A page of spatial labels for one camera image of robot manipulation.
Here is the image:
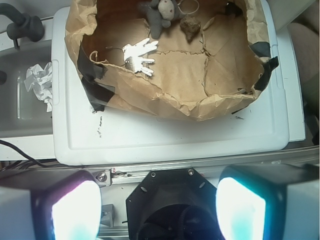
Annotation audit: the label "grey stuffed toy animal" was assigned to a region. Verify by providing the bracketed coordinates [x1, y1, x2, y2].
[137, 0, 186, 40]

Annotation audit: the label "dark grey clamp knob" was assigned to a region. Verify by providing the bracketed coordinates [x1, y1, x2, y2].
[0, 3, 45, 50]

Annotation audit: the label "silver keys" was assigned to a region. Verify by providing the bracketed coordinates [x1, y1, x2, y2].
[104, 38, 160, 77]

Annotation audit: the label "brown rock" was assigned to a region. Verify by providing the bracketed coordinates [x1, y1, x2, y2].
[179, 15, 201, 43]

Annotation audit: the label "white plastic bin lid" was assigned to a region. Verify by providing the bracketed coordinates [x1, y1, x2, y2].
[51, 7, 290, 166]

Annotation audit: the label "black cable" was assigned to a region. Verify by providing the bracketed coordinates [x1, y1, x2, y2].
[0, 139, 63, 173]

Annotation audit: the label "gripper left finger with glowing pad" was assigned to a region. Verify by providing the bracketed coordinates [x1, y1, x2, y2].
[0, 168, 102, 240]

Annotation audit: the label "crumpled white paper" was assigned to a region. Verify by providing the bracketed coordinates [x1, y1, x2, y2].
[24, 61, 53, 113]

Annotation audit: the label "grey plastic tray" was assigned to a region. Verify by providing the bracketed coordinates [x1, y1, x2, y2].
[0, 40, 53, 139]

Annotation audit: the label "brown paper bag liner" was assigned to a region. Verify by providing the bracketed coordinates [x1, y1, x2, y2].
[65, 0, 279, 122]

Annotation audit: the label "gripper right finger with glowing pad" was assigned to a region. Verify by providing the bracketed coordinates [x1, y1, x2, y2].
[215, 164, 320, 240]

